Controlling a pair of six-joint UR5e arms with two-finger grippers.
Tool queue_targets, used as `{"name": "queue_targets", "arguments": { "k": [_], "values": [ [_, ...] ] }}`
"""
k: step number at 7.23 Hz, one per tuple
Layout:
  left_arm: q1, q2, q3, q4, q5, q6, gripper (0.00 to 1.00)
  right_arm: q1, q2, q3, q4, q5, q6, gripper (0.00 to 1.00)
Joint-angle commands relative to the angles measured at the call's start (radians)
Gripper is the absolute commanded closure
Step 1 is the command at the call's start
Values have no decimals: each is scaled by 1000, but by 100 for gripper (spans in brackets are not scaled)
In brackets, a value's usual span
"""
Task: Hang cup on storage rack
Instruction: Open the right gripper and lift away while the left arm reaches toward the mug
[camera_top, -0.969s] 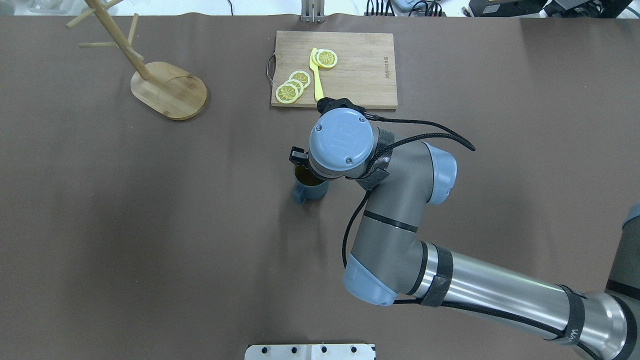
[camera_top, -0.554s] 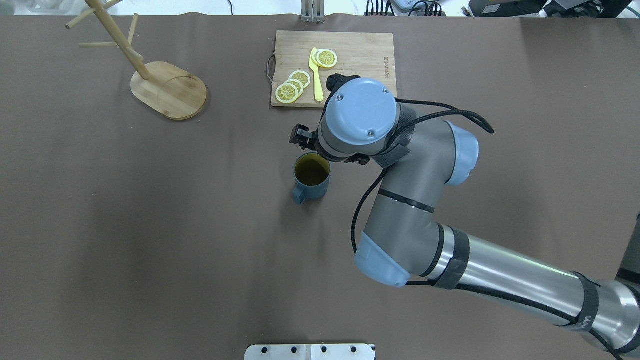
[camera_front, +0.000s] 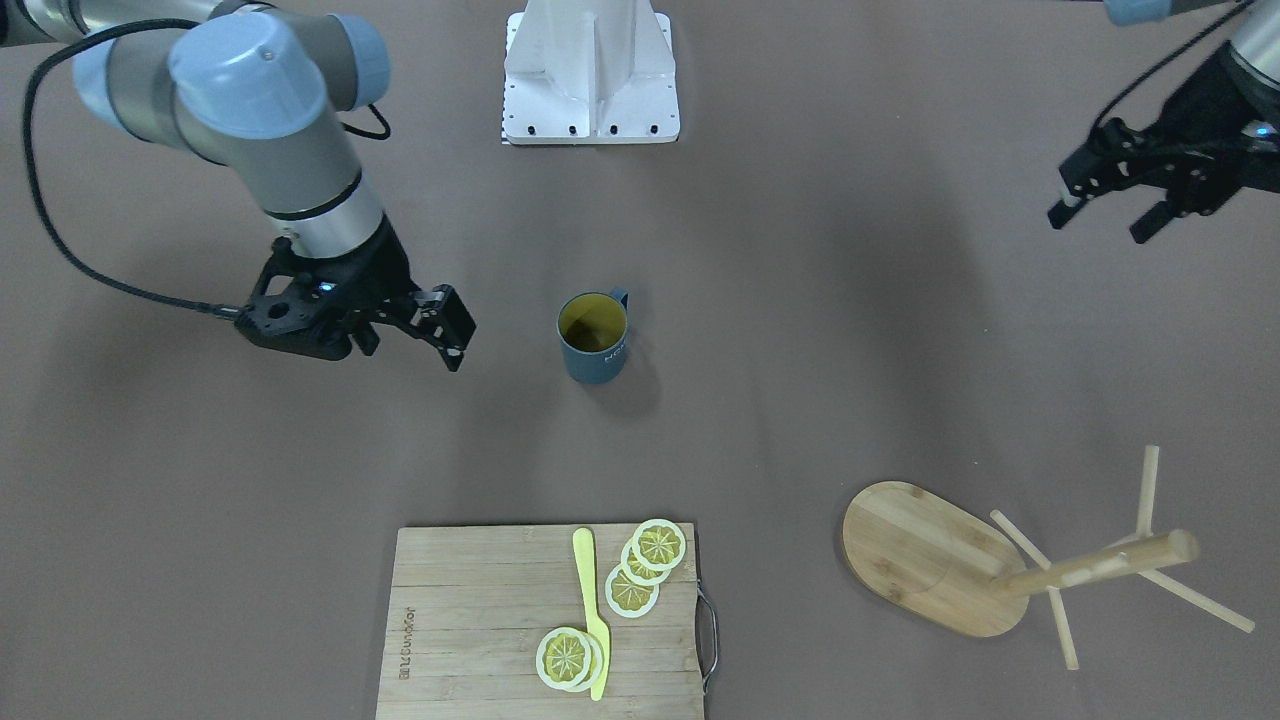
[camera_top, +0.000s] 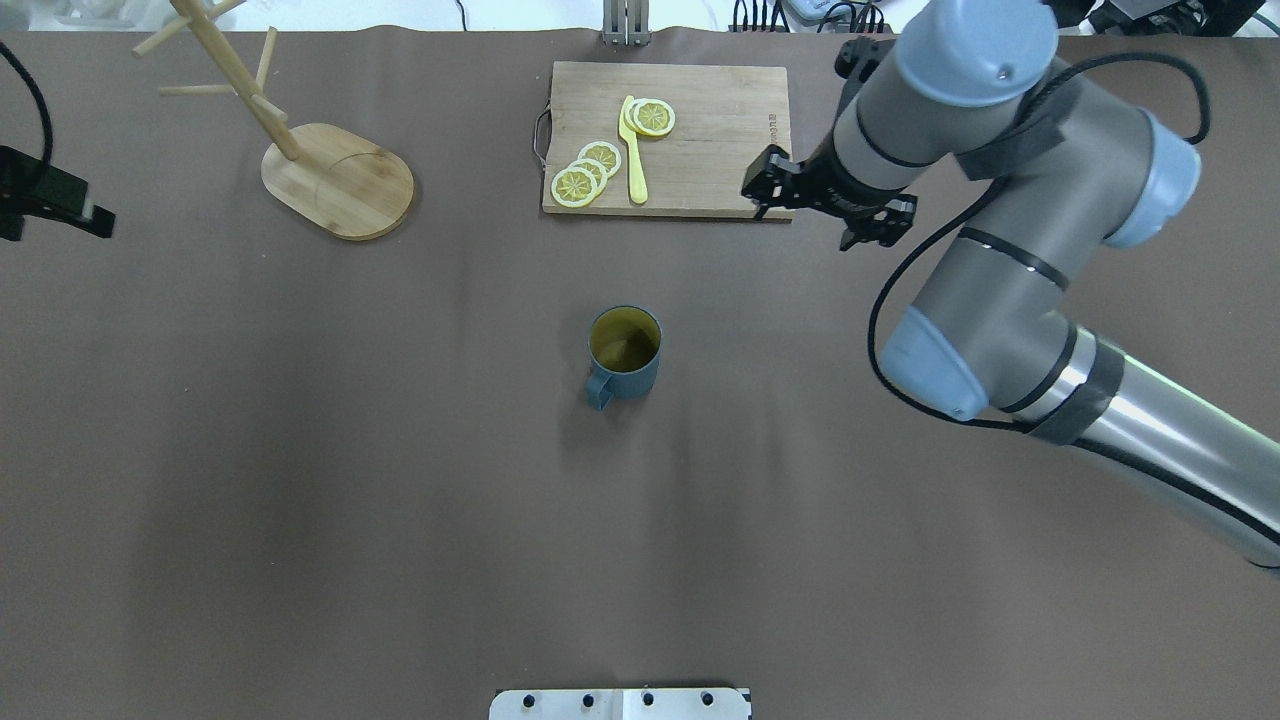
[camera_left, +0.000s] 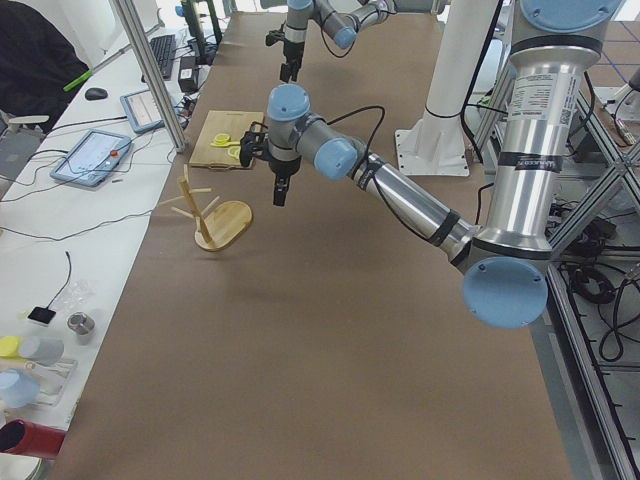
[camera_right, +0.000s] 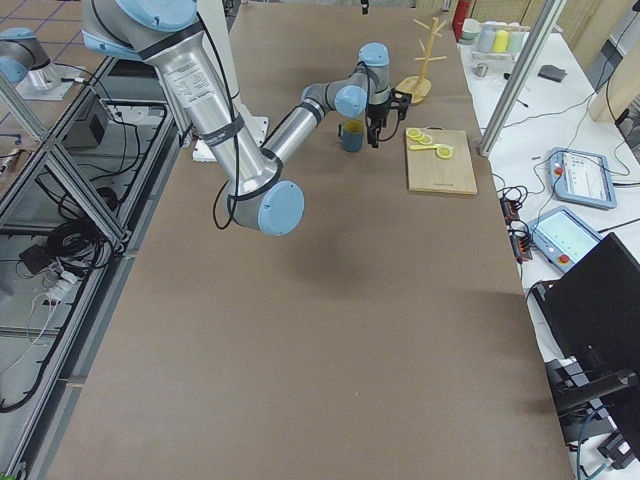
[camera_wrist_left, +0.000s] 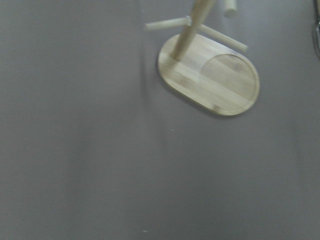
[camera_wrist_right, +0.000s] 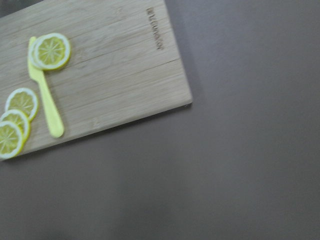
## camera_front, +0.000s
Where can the wooden cup rack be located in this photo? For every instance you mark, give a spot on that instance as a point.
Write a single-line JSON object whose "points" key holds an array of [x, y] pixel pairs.
{"points": [[976, 576]]}

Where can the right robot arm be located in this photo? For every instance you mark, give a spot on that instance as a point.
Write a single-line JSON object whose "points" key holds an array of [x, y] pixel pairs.
{"points": [[255, 88]]}

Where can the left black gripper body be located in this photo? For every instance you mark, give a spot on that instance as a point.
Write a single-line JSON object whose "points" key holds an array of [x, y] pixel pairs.
{"points": [[1216, 108]]}

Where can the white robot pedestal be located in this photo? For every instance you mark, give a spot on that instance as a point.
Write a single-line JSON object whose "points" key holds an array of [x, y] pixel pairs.
{"points": [[589, 73]]}

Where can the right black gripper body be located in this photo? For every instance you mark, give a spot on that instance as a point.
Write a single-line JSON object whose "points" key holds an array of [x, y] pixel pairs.
{"points": [[384, 276]]}

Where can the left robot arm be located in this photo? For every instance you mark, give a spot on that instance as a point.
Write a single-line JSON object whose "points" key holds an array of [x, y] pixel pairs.
{"points": [[1257, 39]]}

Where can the dark teal mug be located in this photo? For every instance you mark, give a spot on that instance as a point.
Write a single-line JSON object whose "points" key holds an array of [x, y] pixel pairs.
{"points": [[593, 334]]}

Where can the yellow plastic knife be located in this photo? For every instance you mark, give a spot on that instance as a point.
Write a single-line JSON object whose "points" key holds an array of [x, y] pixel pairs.
{"points": [[584, 554]]}

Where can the bamboo cutting board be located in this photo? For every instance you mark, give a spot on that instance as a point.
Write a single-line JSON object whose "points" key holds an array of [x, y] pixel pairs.
{"points": [[468, 607]]}

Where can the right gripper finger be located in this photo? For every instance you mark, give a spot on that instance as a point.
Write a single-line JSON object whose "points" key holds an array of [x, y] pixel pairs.
{"points": [[437, 316]]}

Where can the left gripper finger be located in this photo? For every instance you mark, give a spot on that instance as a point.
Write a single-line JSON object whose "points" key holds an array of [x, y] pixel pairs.
{"points": [[1084, 175], [1157, 218]]}

